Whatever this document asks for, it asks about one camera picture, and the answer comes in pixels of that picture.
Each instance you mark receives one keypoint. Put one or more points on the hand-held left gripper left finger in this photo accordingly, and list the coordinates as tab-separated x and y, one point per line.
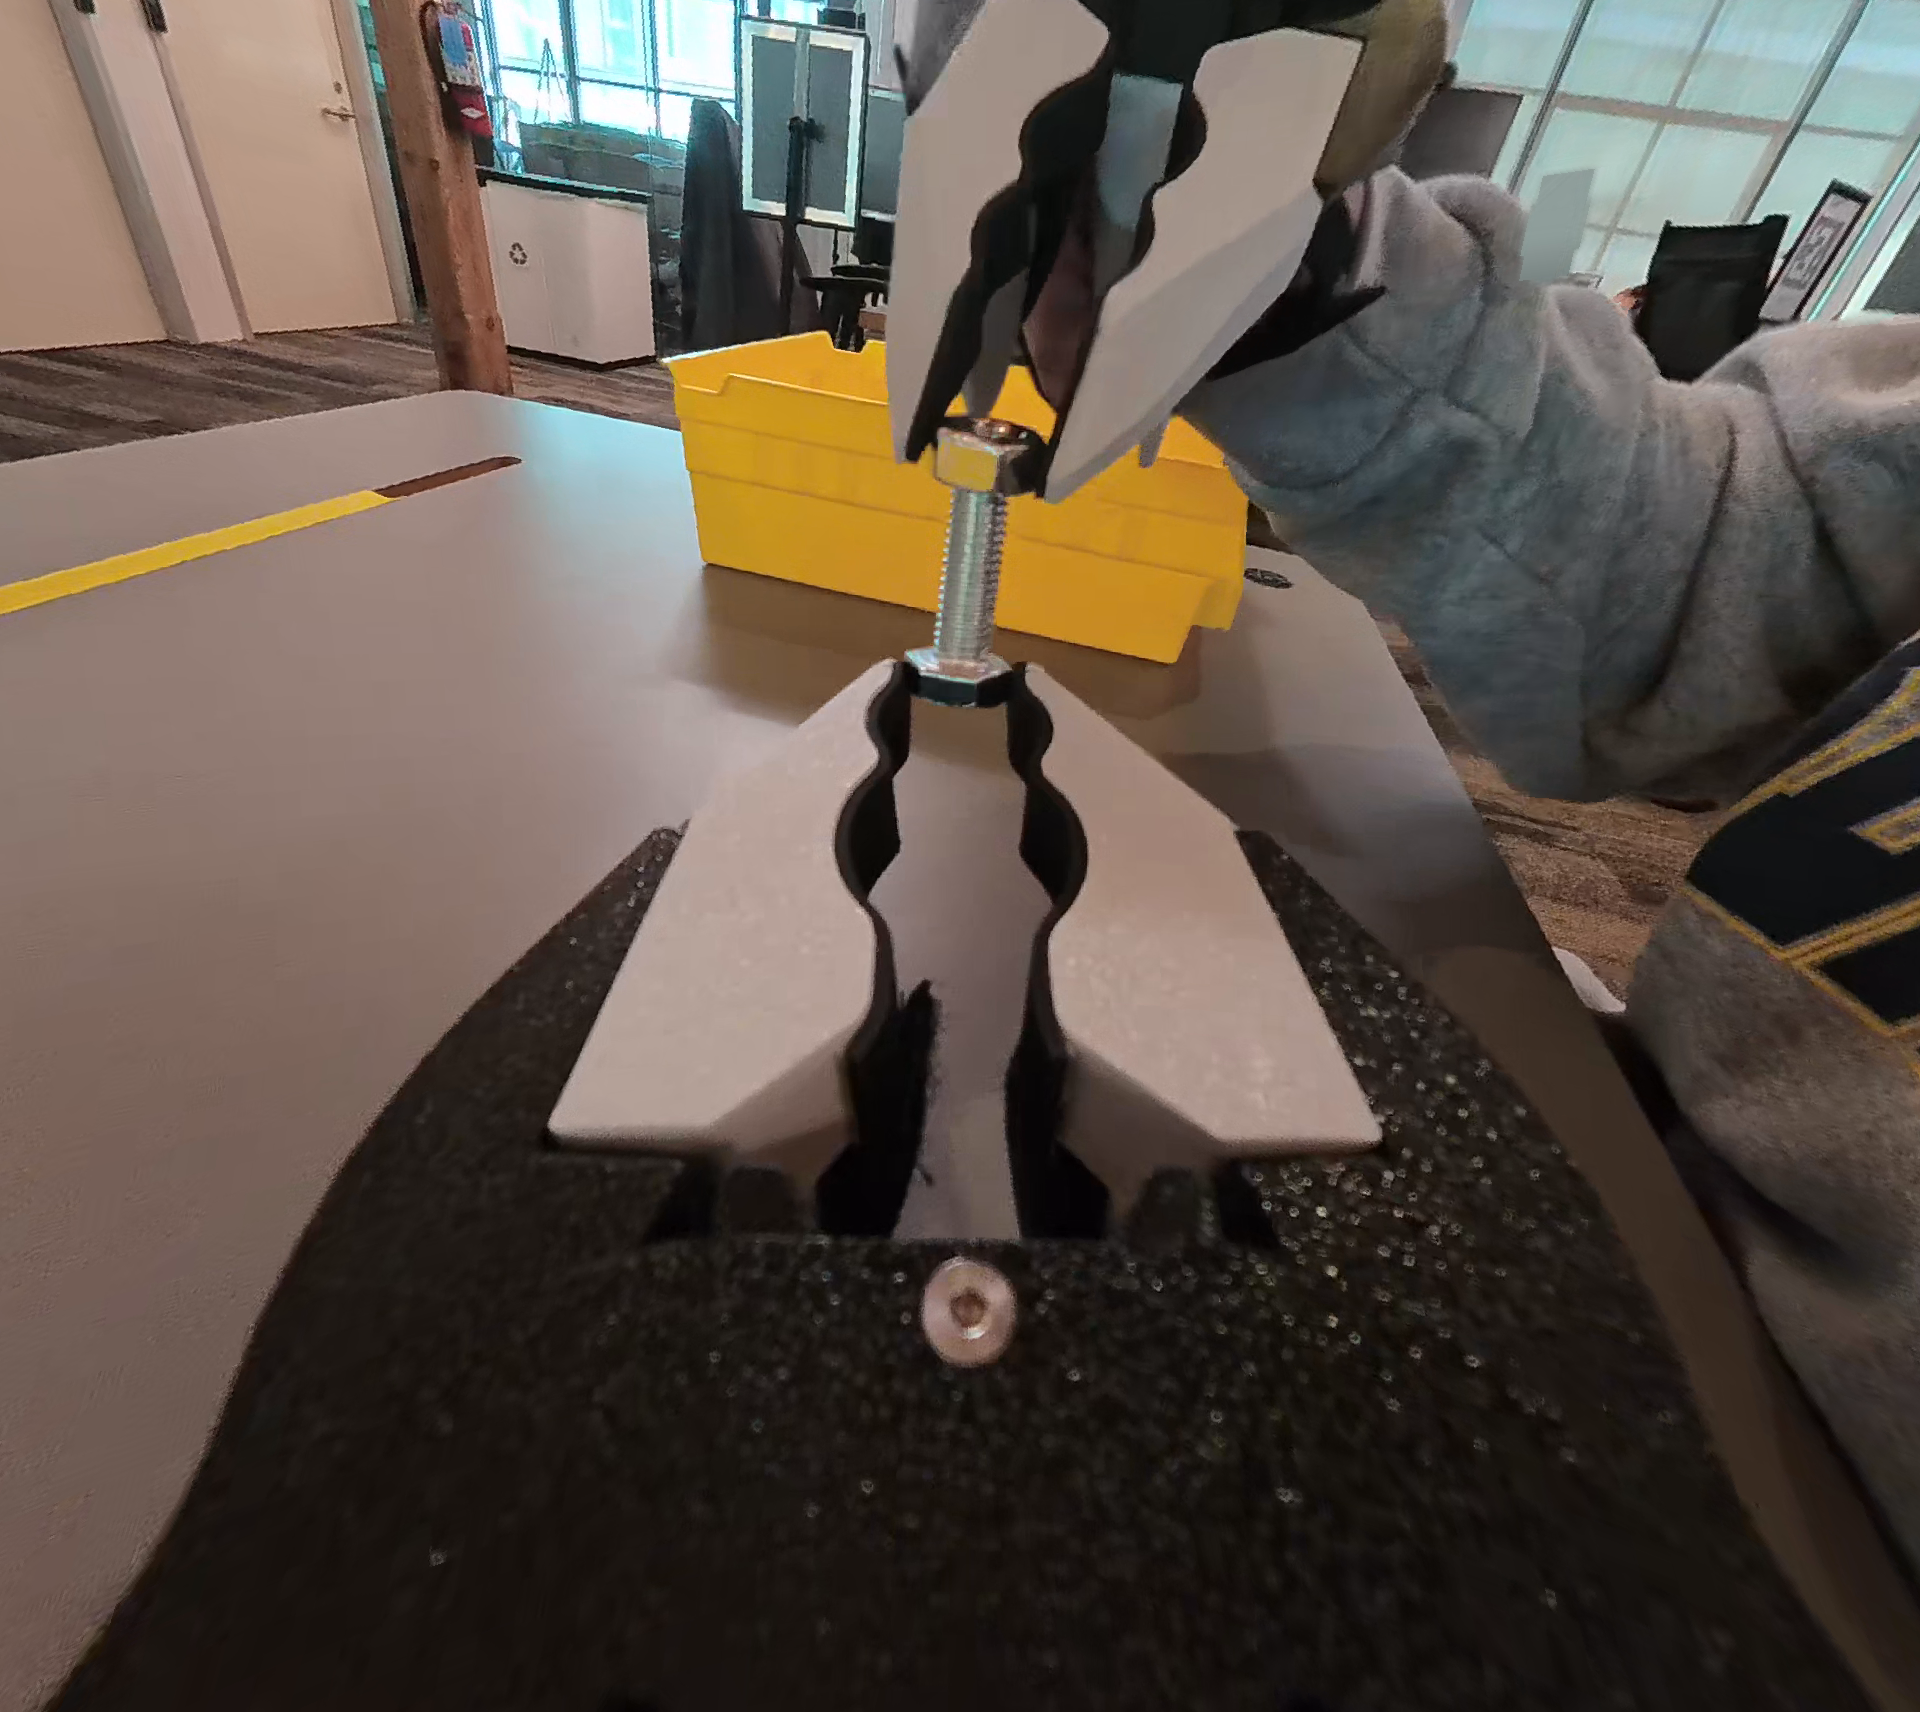
721	976

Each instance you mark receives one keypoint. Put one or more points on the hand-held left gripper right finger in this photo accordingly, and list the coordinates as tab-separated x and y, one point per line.
1185	992

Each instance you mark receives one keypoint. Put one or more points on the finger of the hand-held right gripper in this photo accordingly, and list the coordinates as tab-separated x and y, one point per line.
969	152
1245	196

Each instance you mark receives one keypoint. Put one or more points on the silver hex nut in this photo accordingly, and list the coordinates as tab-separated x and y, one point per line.
982	460

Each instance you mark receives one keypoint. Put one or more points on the silver threaded bolt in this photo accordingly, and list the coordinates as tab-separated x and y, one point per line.
973	573

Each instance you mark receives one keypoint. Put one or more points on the person's right forearm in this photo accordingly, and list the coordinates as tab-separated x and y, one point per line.
1501	512

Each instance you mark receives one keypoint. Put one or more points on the person's right hand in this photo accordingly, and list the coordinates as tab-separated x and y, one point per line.
1402	46

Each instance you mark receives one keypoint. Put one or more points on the light panel on stand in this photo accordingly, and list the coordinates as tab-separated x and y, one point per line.
803	114

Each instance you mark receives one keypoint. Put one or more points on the dark jacket on chair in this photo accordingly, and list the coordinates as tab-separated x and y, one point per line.
728	227

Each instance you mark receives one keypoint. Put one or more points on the yellow plastic bin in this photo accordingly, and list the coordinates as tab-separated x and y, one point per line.
810	496

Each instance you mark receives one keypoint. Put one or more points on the white recycling cabinet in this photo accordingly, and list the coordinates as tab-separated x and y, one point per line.
562	273

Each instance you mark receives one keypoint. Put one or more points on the black office chair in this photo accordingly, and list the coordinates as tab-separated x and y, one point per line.
1711	294

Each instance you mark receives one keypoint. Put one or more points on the red fire extinguisher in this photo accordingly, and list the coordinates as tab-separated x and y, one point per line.
459	70

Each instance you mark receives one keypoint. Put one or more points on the framed printed tag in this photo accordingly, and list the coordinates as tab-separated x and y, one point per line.
1818	251

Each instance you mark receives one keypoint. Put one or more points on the person's grey sweatshirt torso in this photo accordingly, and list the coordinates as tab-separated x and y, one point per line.
1785	992

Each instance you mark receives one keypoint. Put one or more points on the yellow tape strip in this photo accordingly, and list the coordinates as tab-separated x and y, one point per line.
181	553

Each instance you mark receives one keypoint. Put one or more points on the white door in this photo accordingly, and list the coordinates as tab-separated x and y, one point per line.
240	63

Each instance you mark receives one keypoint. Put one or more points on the wooden post with red sign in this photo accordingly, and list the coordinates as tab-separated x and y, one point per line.
429	166

